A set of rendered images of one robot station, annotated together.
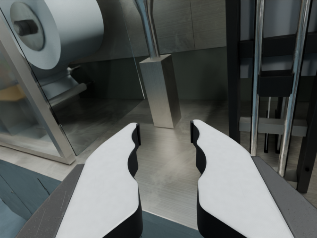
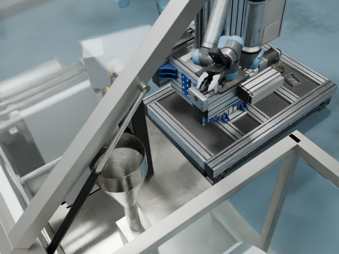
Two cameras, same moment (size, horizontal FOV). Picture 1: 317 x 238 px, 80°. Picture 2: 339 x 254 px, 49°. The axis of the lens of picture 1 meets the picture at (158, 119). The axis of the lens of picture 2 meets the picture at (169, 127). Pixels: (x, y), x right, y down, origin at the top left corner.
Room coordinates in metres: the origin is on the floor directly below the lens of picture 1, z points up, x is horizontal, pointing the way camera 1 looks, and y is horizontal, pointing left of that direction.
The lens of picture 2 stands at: (1.16, 0.31, 2.24)
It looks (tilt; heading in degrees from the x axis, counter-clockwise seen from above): 48 degrees down; 205
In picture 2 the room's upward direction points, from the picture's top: 5 degrees counter-clockwise
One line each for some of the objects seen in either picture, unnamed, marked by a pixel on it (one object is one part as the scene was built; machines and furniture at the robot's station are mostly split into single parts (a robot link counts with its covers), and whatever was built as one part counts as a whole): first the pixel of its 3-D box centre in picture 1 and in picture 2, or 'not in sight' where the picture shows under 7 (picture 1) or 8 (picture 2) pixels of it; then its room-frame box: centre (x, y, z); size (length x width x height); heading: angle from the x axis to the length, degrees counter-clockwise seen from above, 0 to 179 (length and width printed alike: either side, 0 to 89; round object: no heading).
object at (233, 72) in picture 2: not in sight; (227, 65); (-0.19, 0.01, 1.12); 0.11 x 0.08 x 0.11; 84
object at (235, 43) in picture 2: not in sight; (232, 48); (-0.19, 0.03, 1.21); 0.11 x 0.08 x 0.09; 174
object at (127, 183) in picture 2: not in sight; (118, 161); (0.71, -0.04, 1.50); 0.14 x 0.14 x 0.06
